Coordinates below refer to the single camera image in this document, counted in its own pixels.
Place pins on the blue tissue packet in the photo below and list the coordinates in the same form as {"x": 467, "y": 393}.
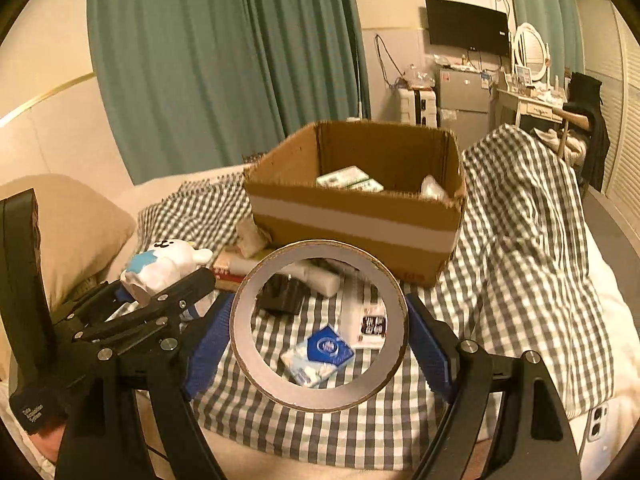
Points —
{"x": 317, "y": 358}

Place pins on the white louvered wardrobe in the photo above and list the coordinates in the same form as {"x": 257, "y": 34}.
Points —
{"x": 611, "y": 54}

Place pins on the white oval vanity mirror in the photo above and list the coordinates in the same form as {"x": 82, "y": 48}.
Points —
{"x": 530, "y": 54}

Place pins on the person left hand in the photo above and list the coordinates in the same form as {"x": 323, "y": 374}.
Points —
{"x": 48, "y": 439}

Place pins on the tape roll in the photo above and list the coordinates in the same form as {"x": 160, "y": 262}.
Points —
{"x": 327, "y": 400}

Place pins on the white vanity table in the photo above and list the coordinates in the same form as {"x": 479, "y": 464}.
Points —
{"x": 511, "y": 108}

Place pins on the checkered bed blanket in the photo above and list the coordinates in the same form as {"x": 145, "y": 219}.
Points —
{"x": 518, "y": 280}

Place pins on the white suitcase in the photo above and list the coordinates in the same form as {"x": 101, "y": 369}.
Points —
{"x": 417, "y": 107}

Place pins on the black wall television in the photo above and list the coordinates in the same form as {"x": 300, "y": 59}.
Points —
{"x": 467, "y": 26}

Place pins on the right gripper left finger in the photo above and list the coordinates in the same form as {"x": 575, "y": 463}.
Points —
{"x": 103, "y": 438}

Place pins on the beige pillow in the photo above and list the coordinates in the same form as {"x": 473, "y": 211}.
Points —
{"x": 81, "y": 231}

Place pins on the white cream tube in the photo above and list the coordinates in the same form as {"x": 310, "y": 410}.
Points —
{"x": 319, "y": 280}

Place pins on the cardboard box with white tape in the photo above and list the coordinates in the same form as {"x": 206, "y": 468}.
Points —
{"x": 414, "y": 237}

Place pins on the silver mini fridge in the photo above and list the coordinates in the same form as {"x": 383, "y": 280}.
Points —
{"x": 463, "y": 104}

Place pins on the white snack sachet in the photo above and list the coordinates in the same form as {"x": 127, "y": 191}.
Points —
{"x": 363, "y": 322}

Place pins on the black clothes on chair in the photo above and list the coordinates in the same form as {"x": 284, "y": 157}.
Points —
{"x": 584, "y": 98}

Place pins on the green chewing gum box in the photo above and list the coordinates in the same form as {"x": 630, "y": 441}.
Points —
{"x": 350, "y": 178}

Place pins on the white plush toy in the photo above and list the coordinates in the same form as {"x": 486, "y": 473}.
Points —
{"x": 162, "y": 265}

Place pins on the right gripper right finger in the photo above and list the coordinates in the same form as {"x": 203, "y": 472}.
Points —
{"x": 515, "y": 399}

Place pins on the green curtain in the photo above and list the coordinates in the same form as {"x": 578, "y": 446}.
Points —
{"x": 558, "y": 25}
{"x": 191, "y": 85}

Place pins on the red and beige book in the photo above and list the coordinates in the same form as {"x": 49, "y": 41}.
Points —
{"x": 225, "y": 272}

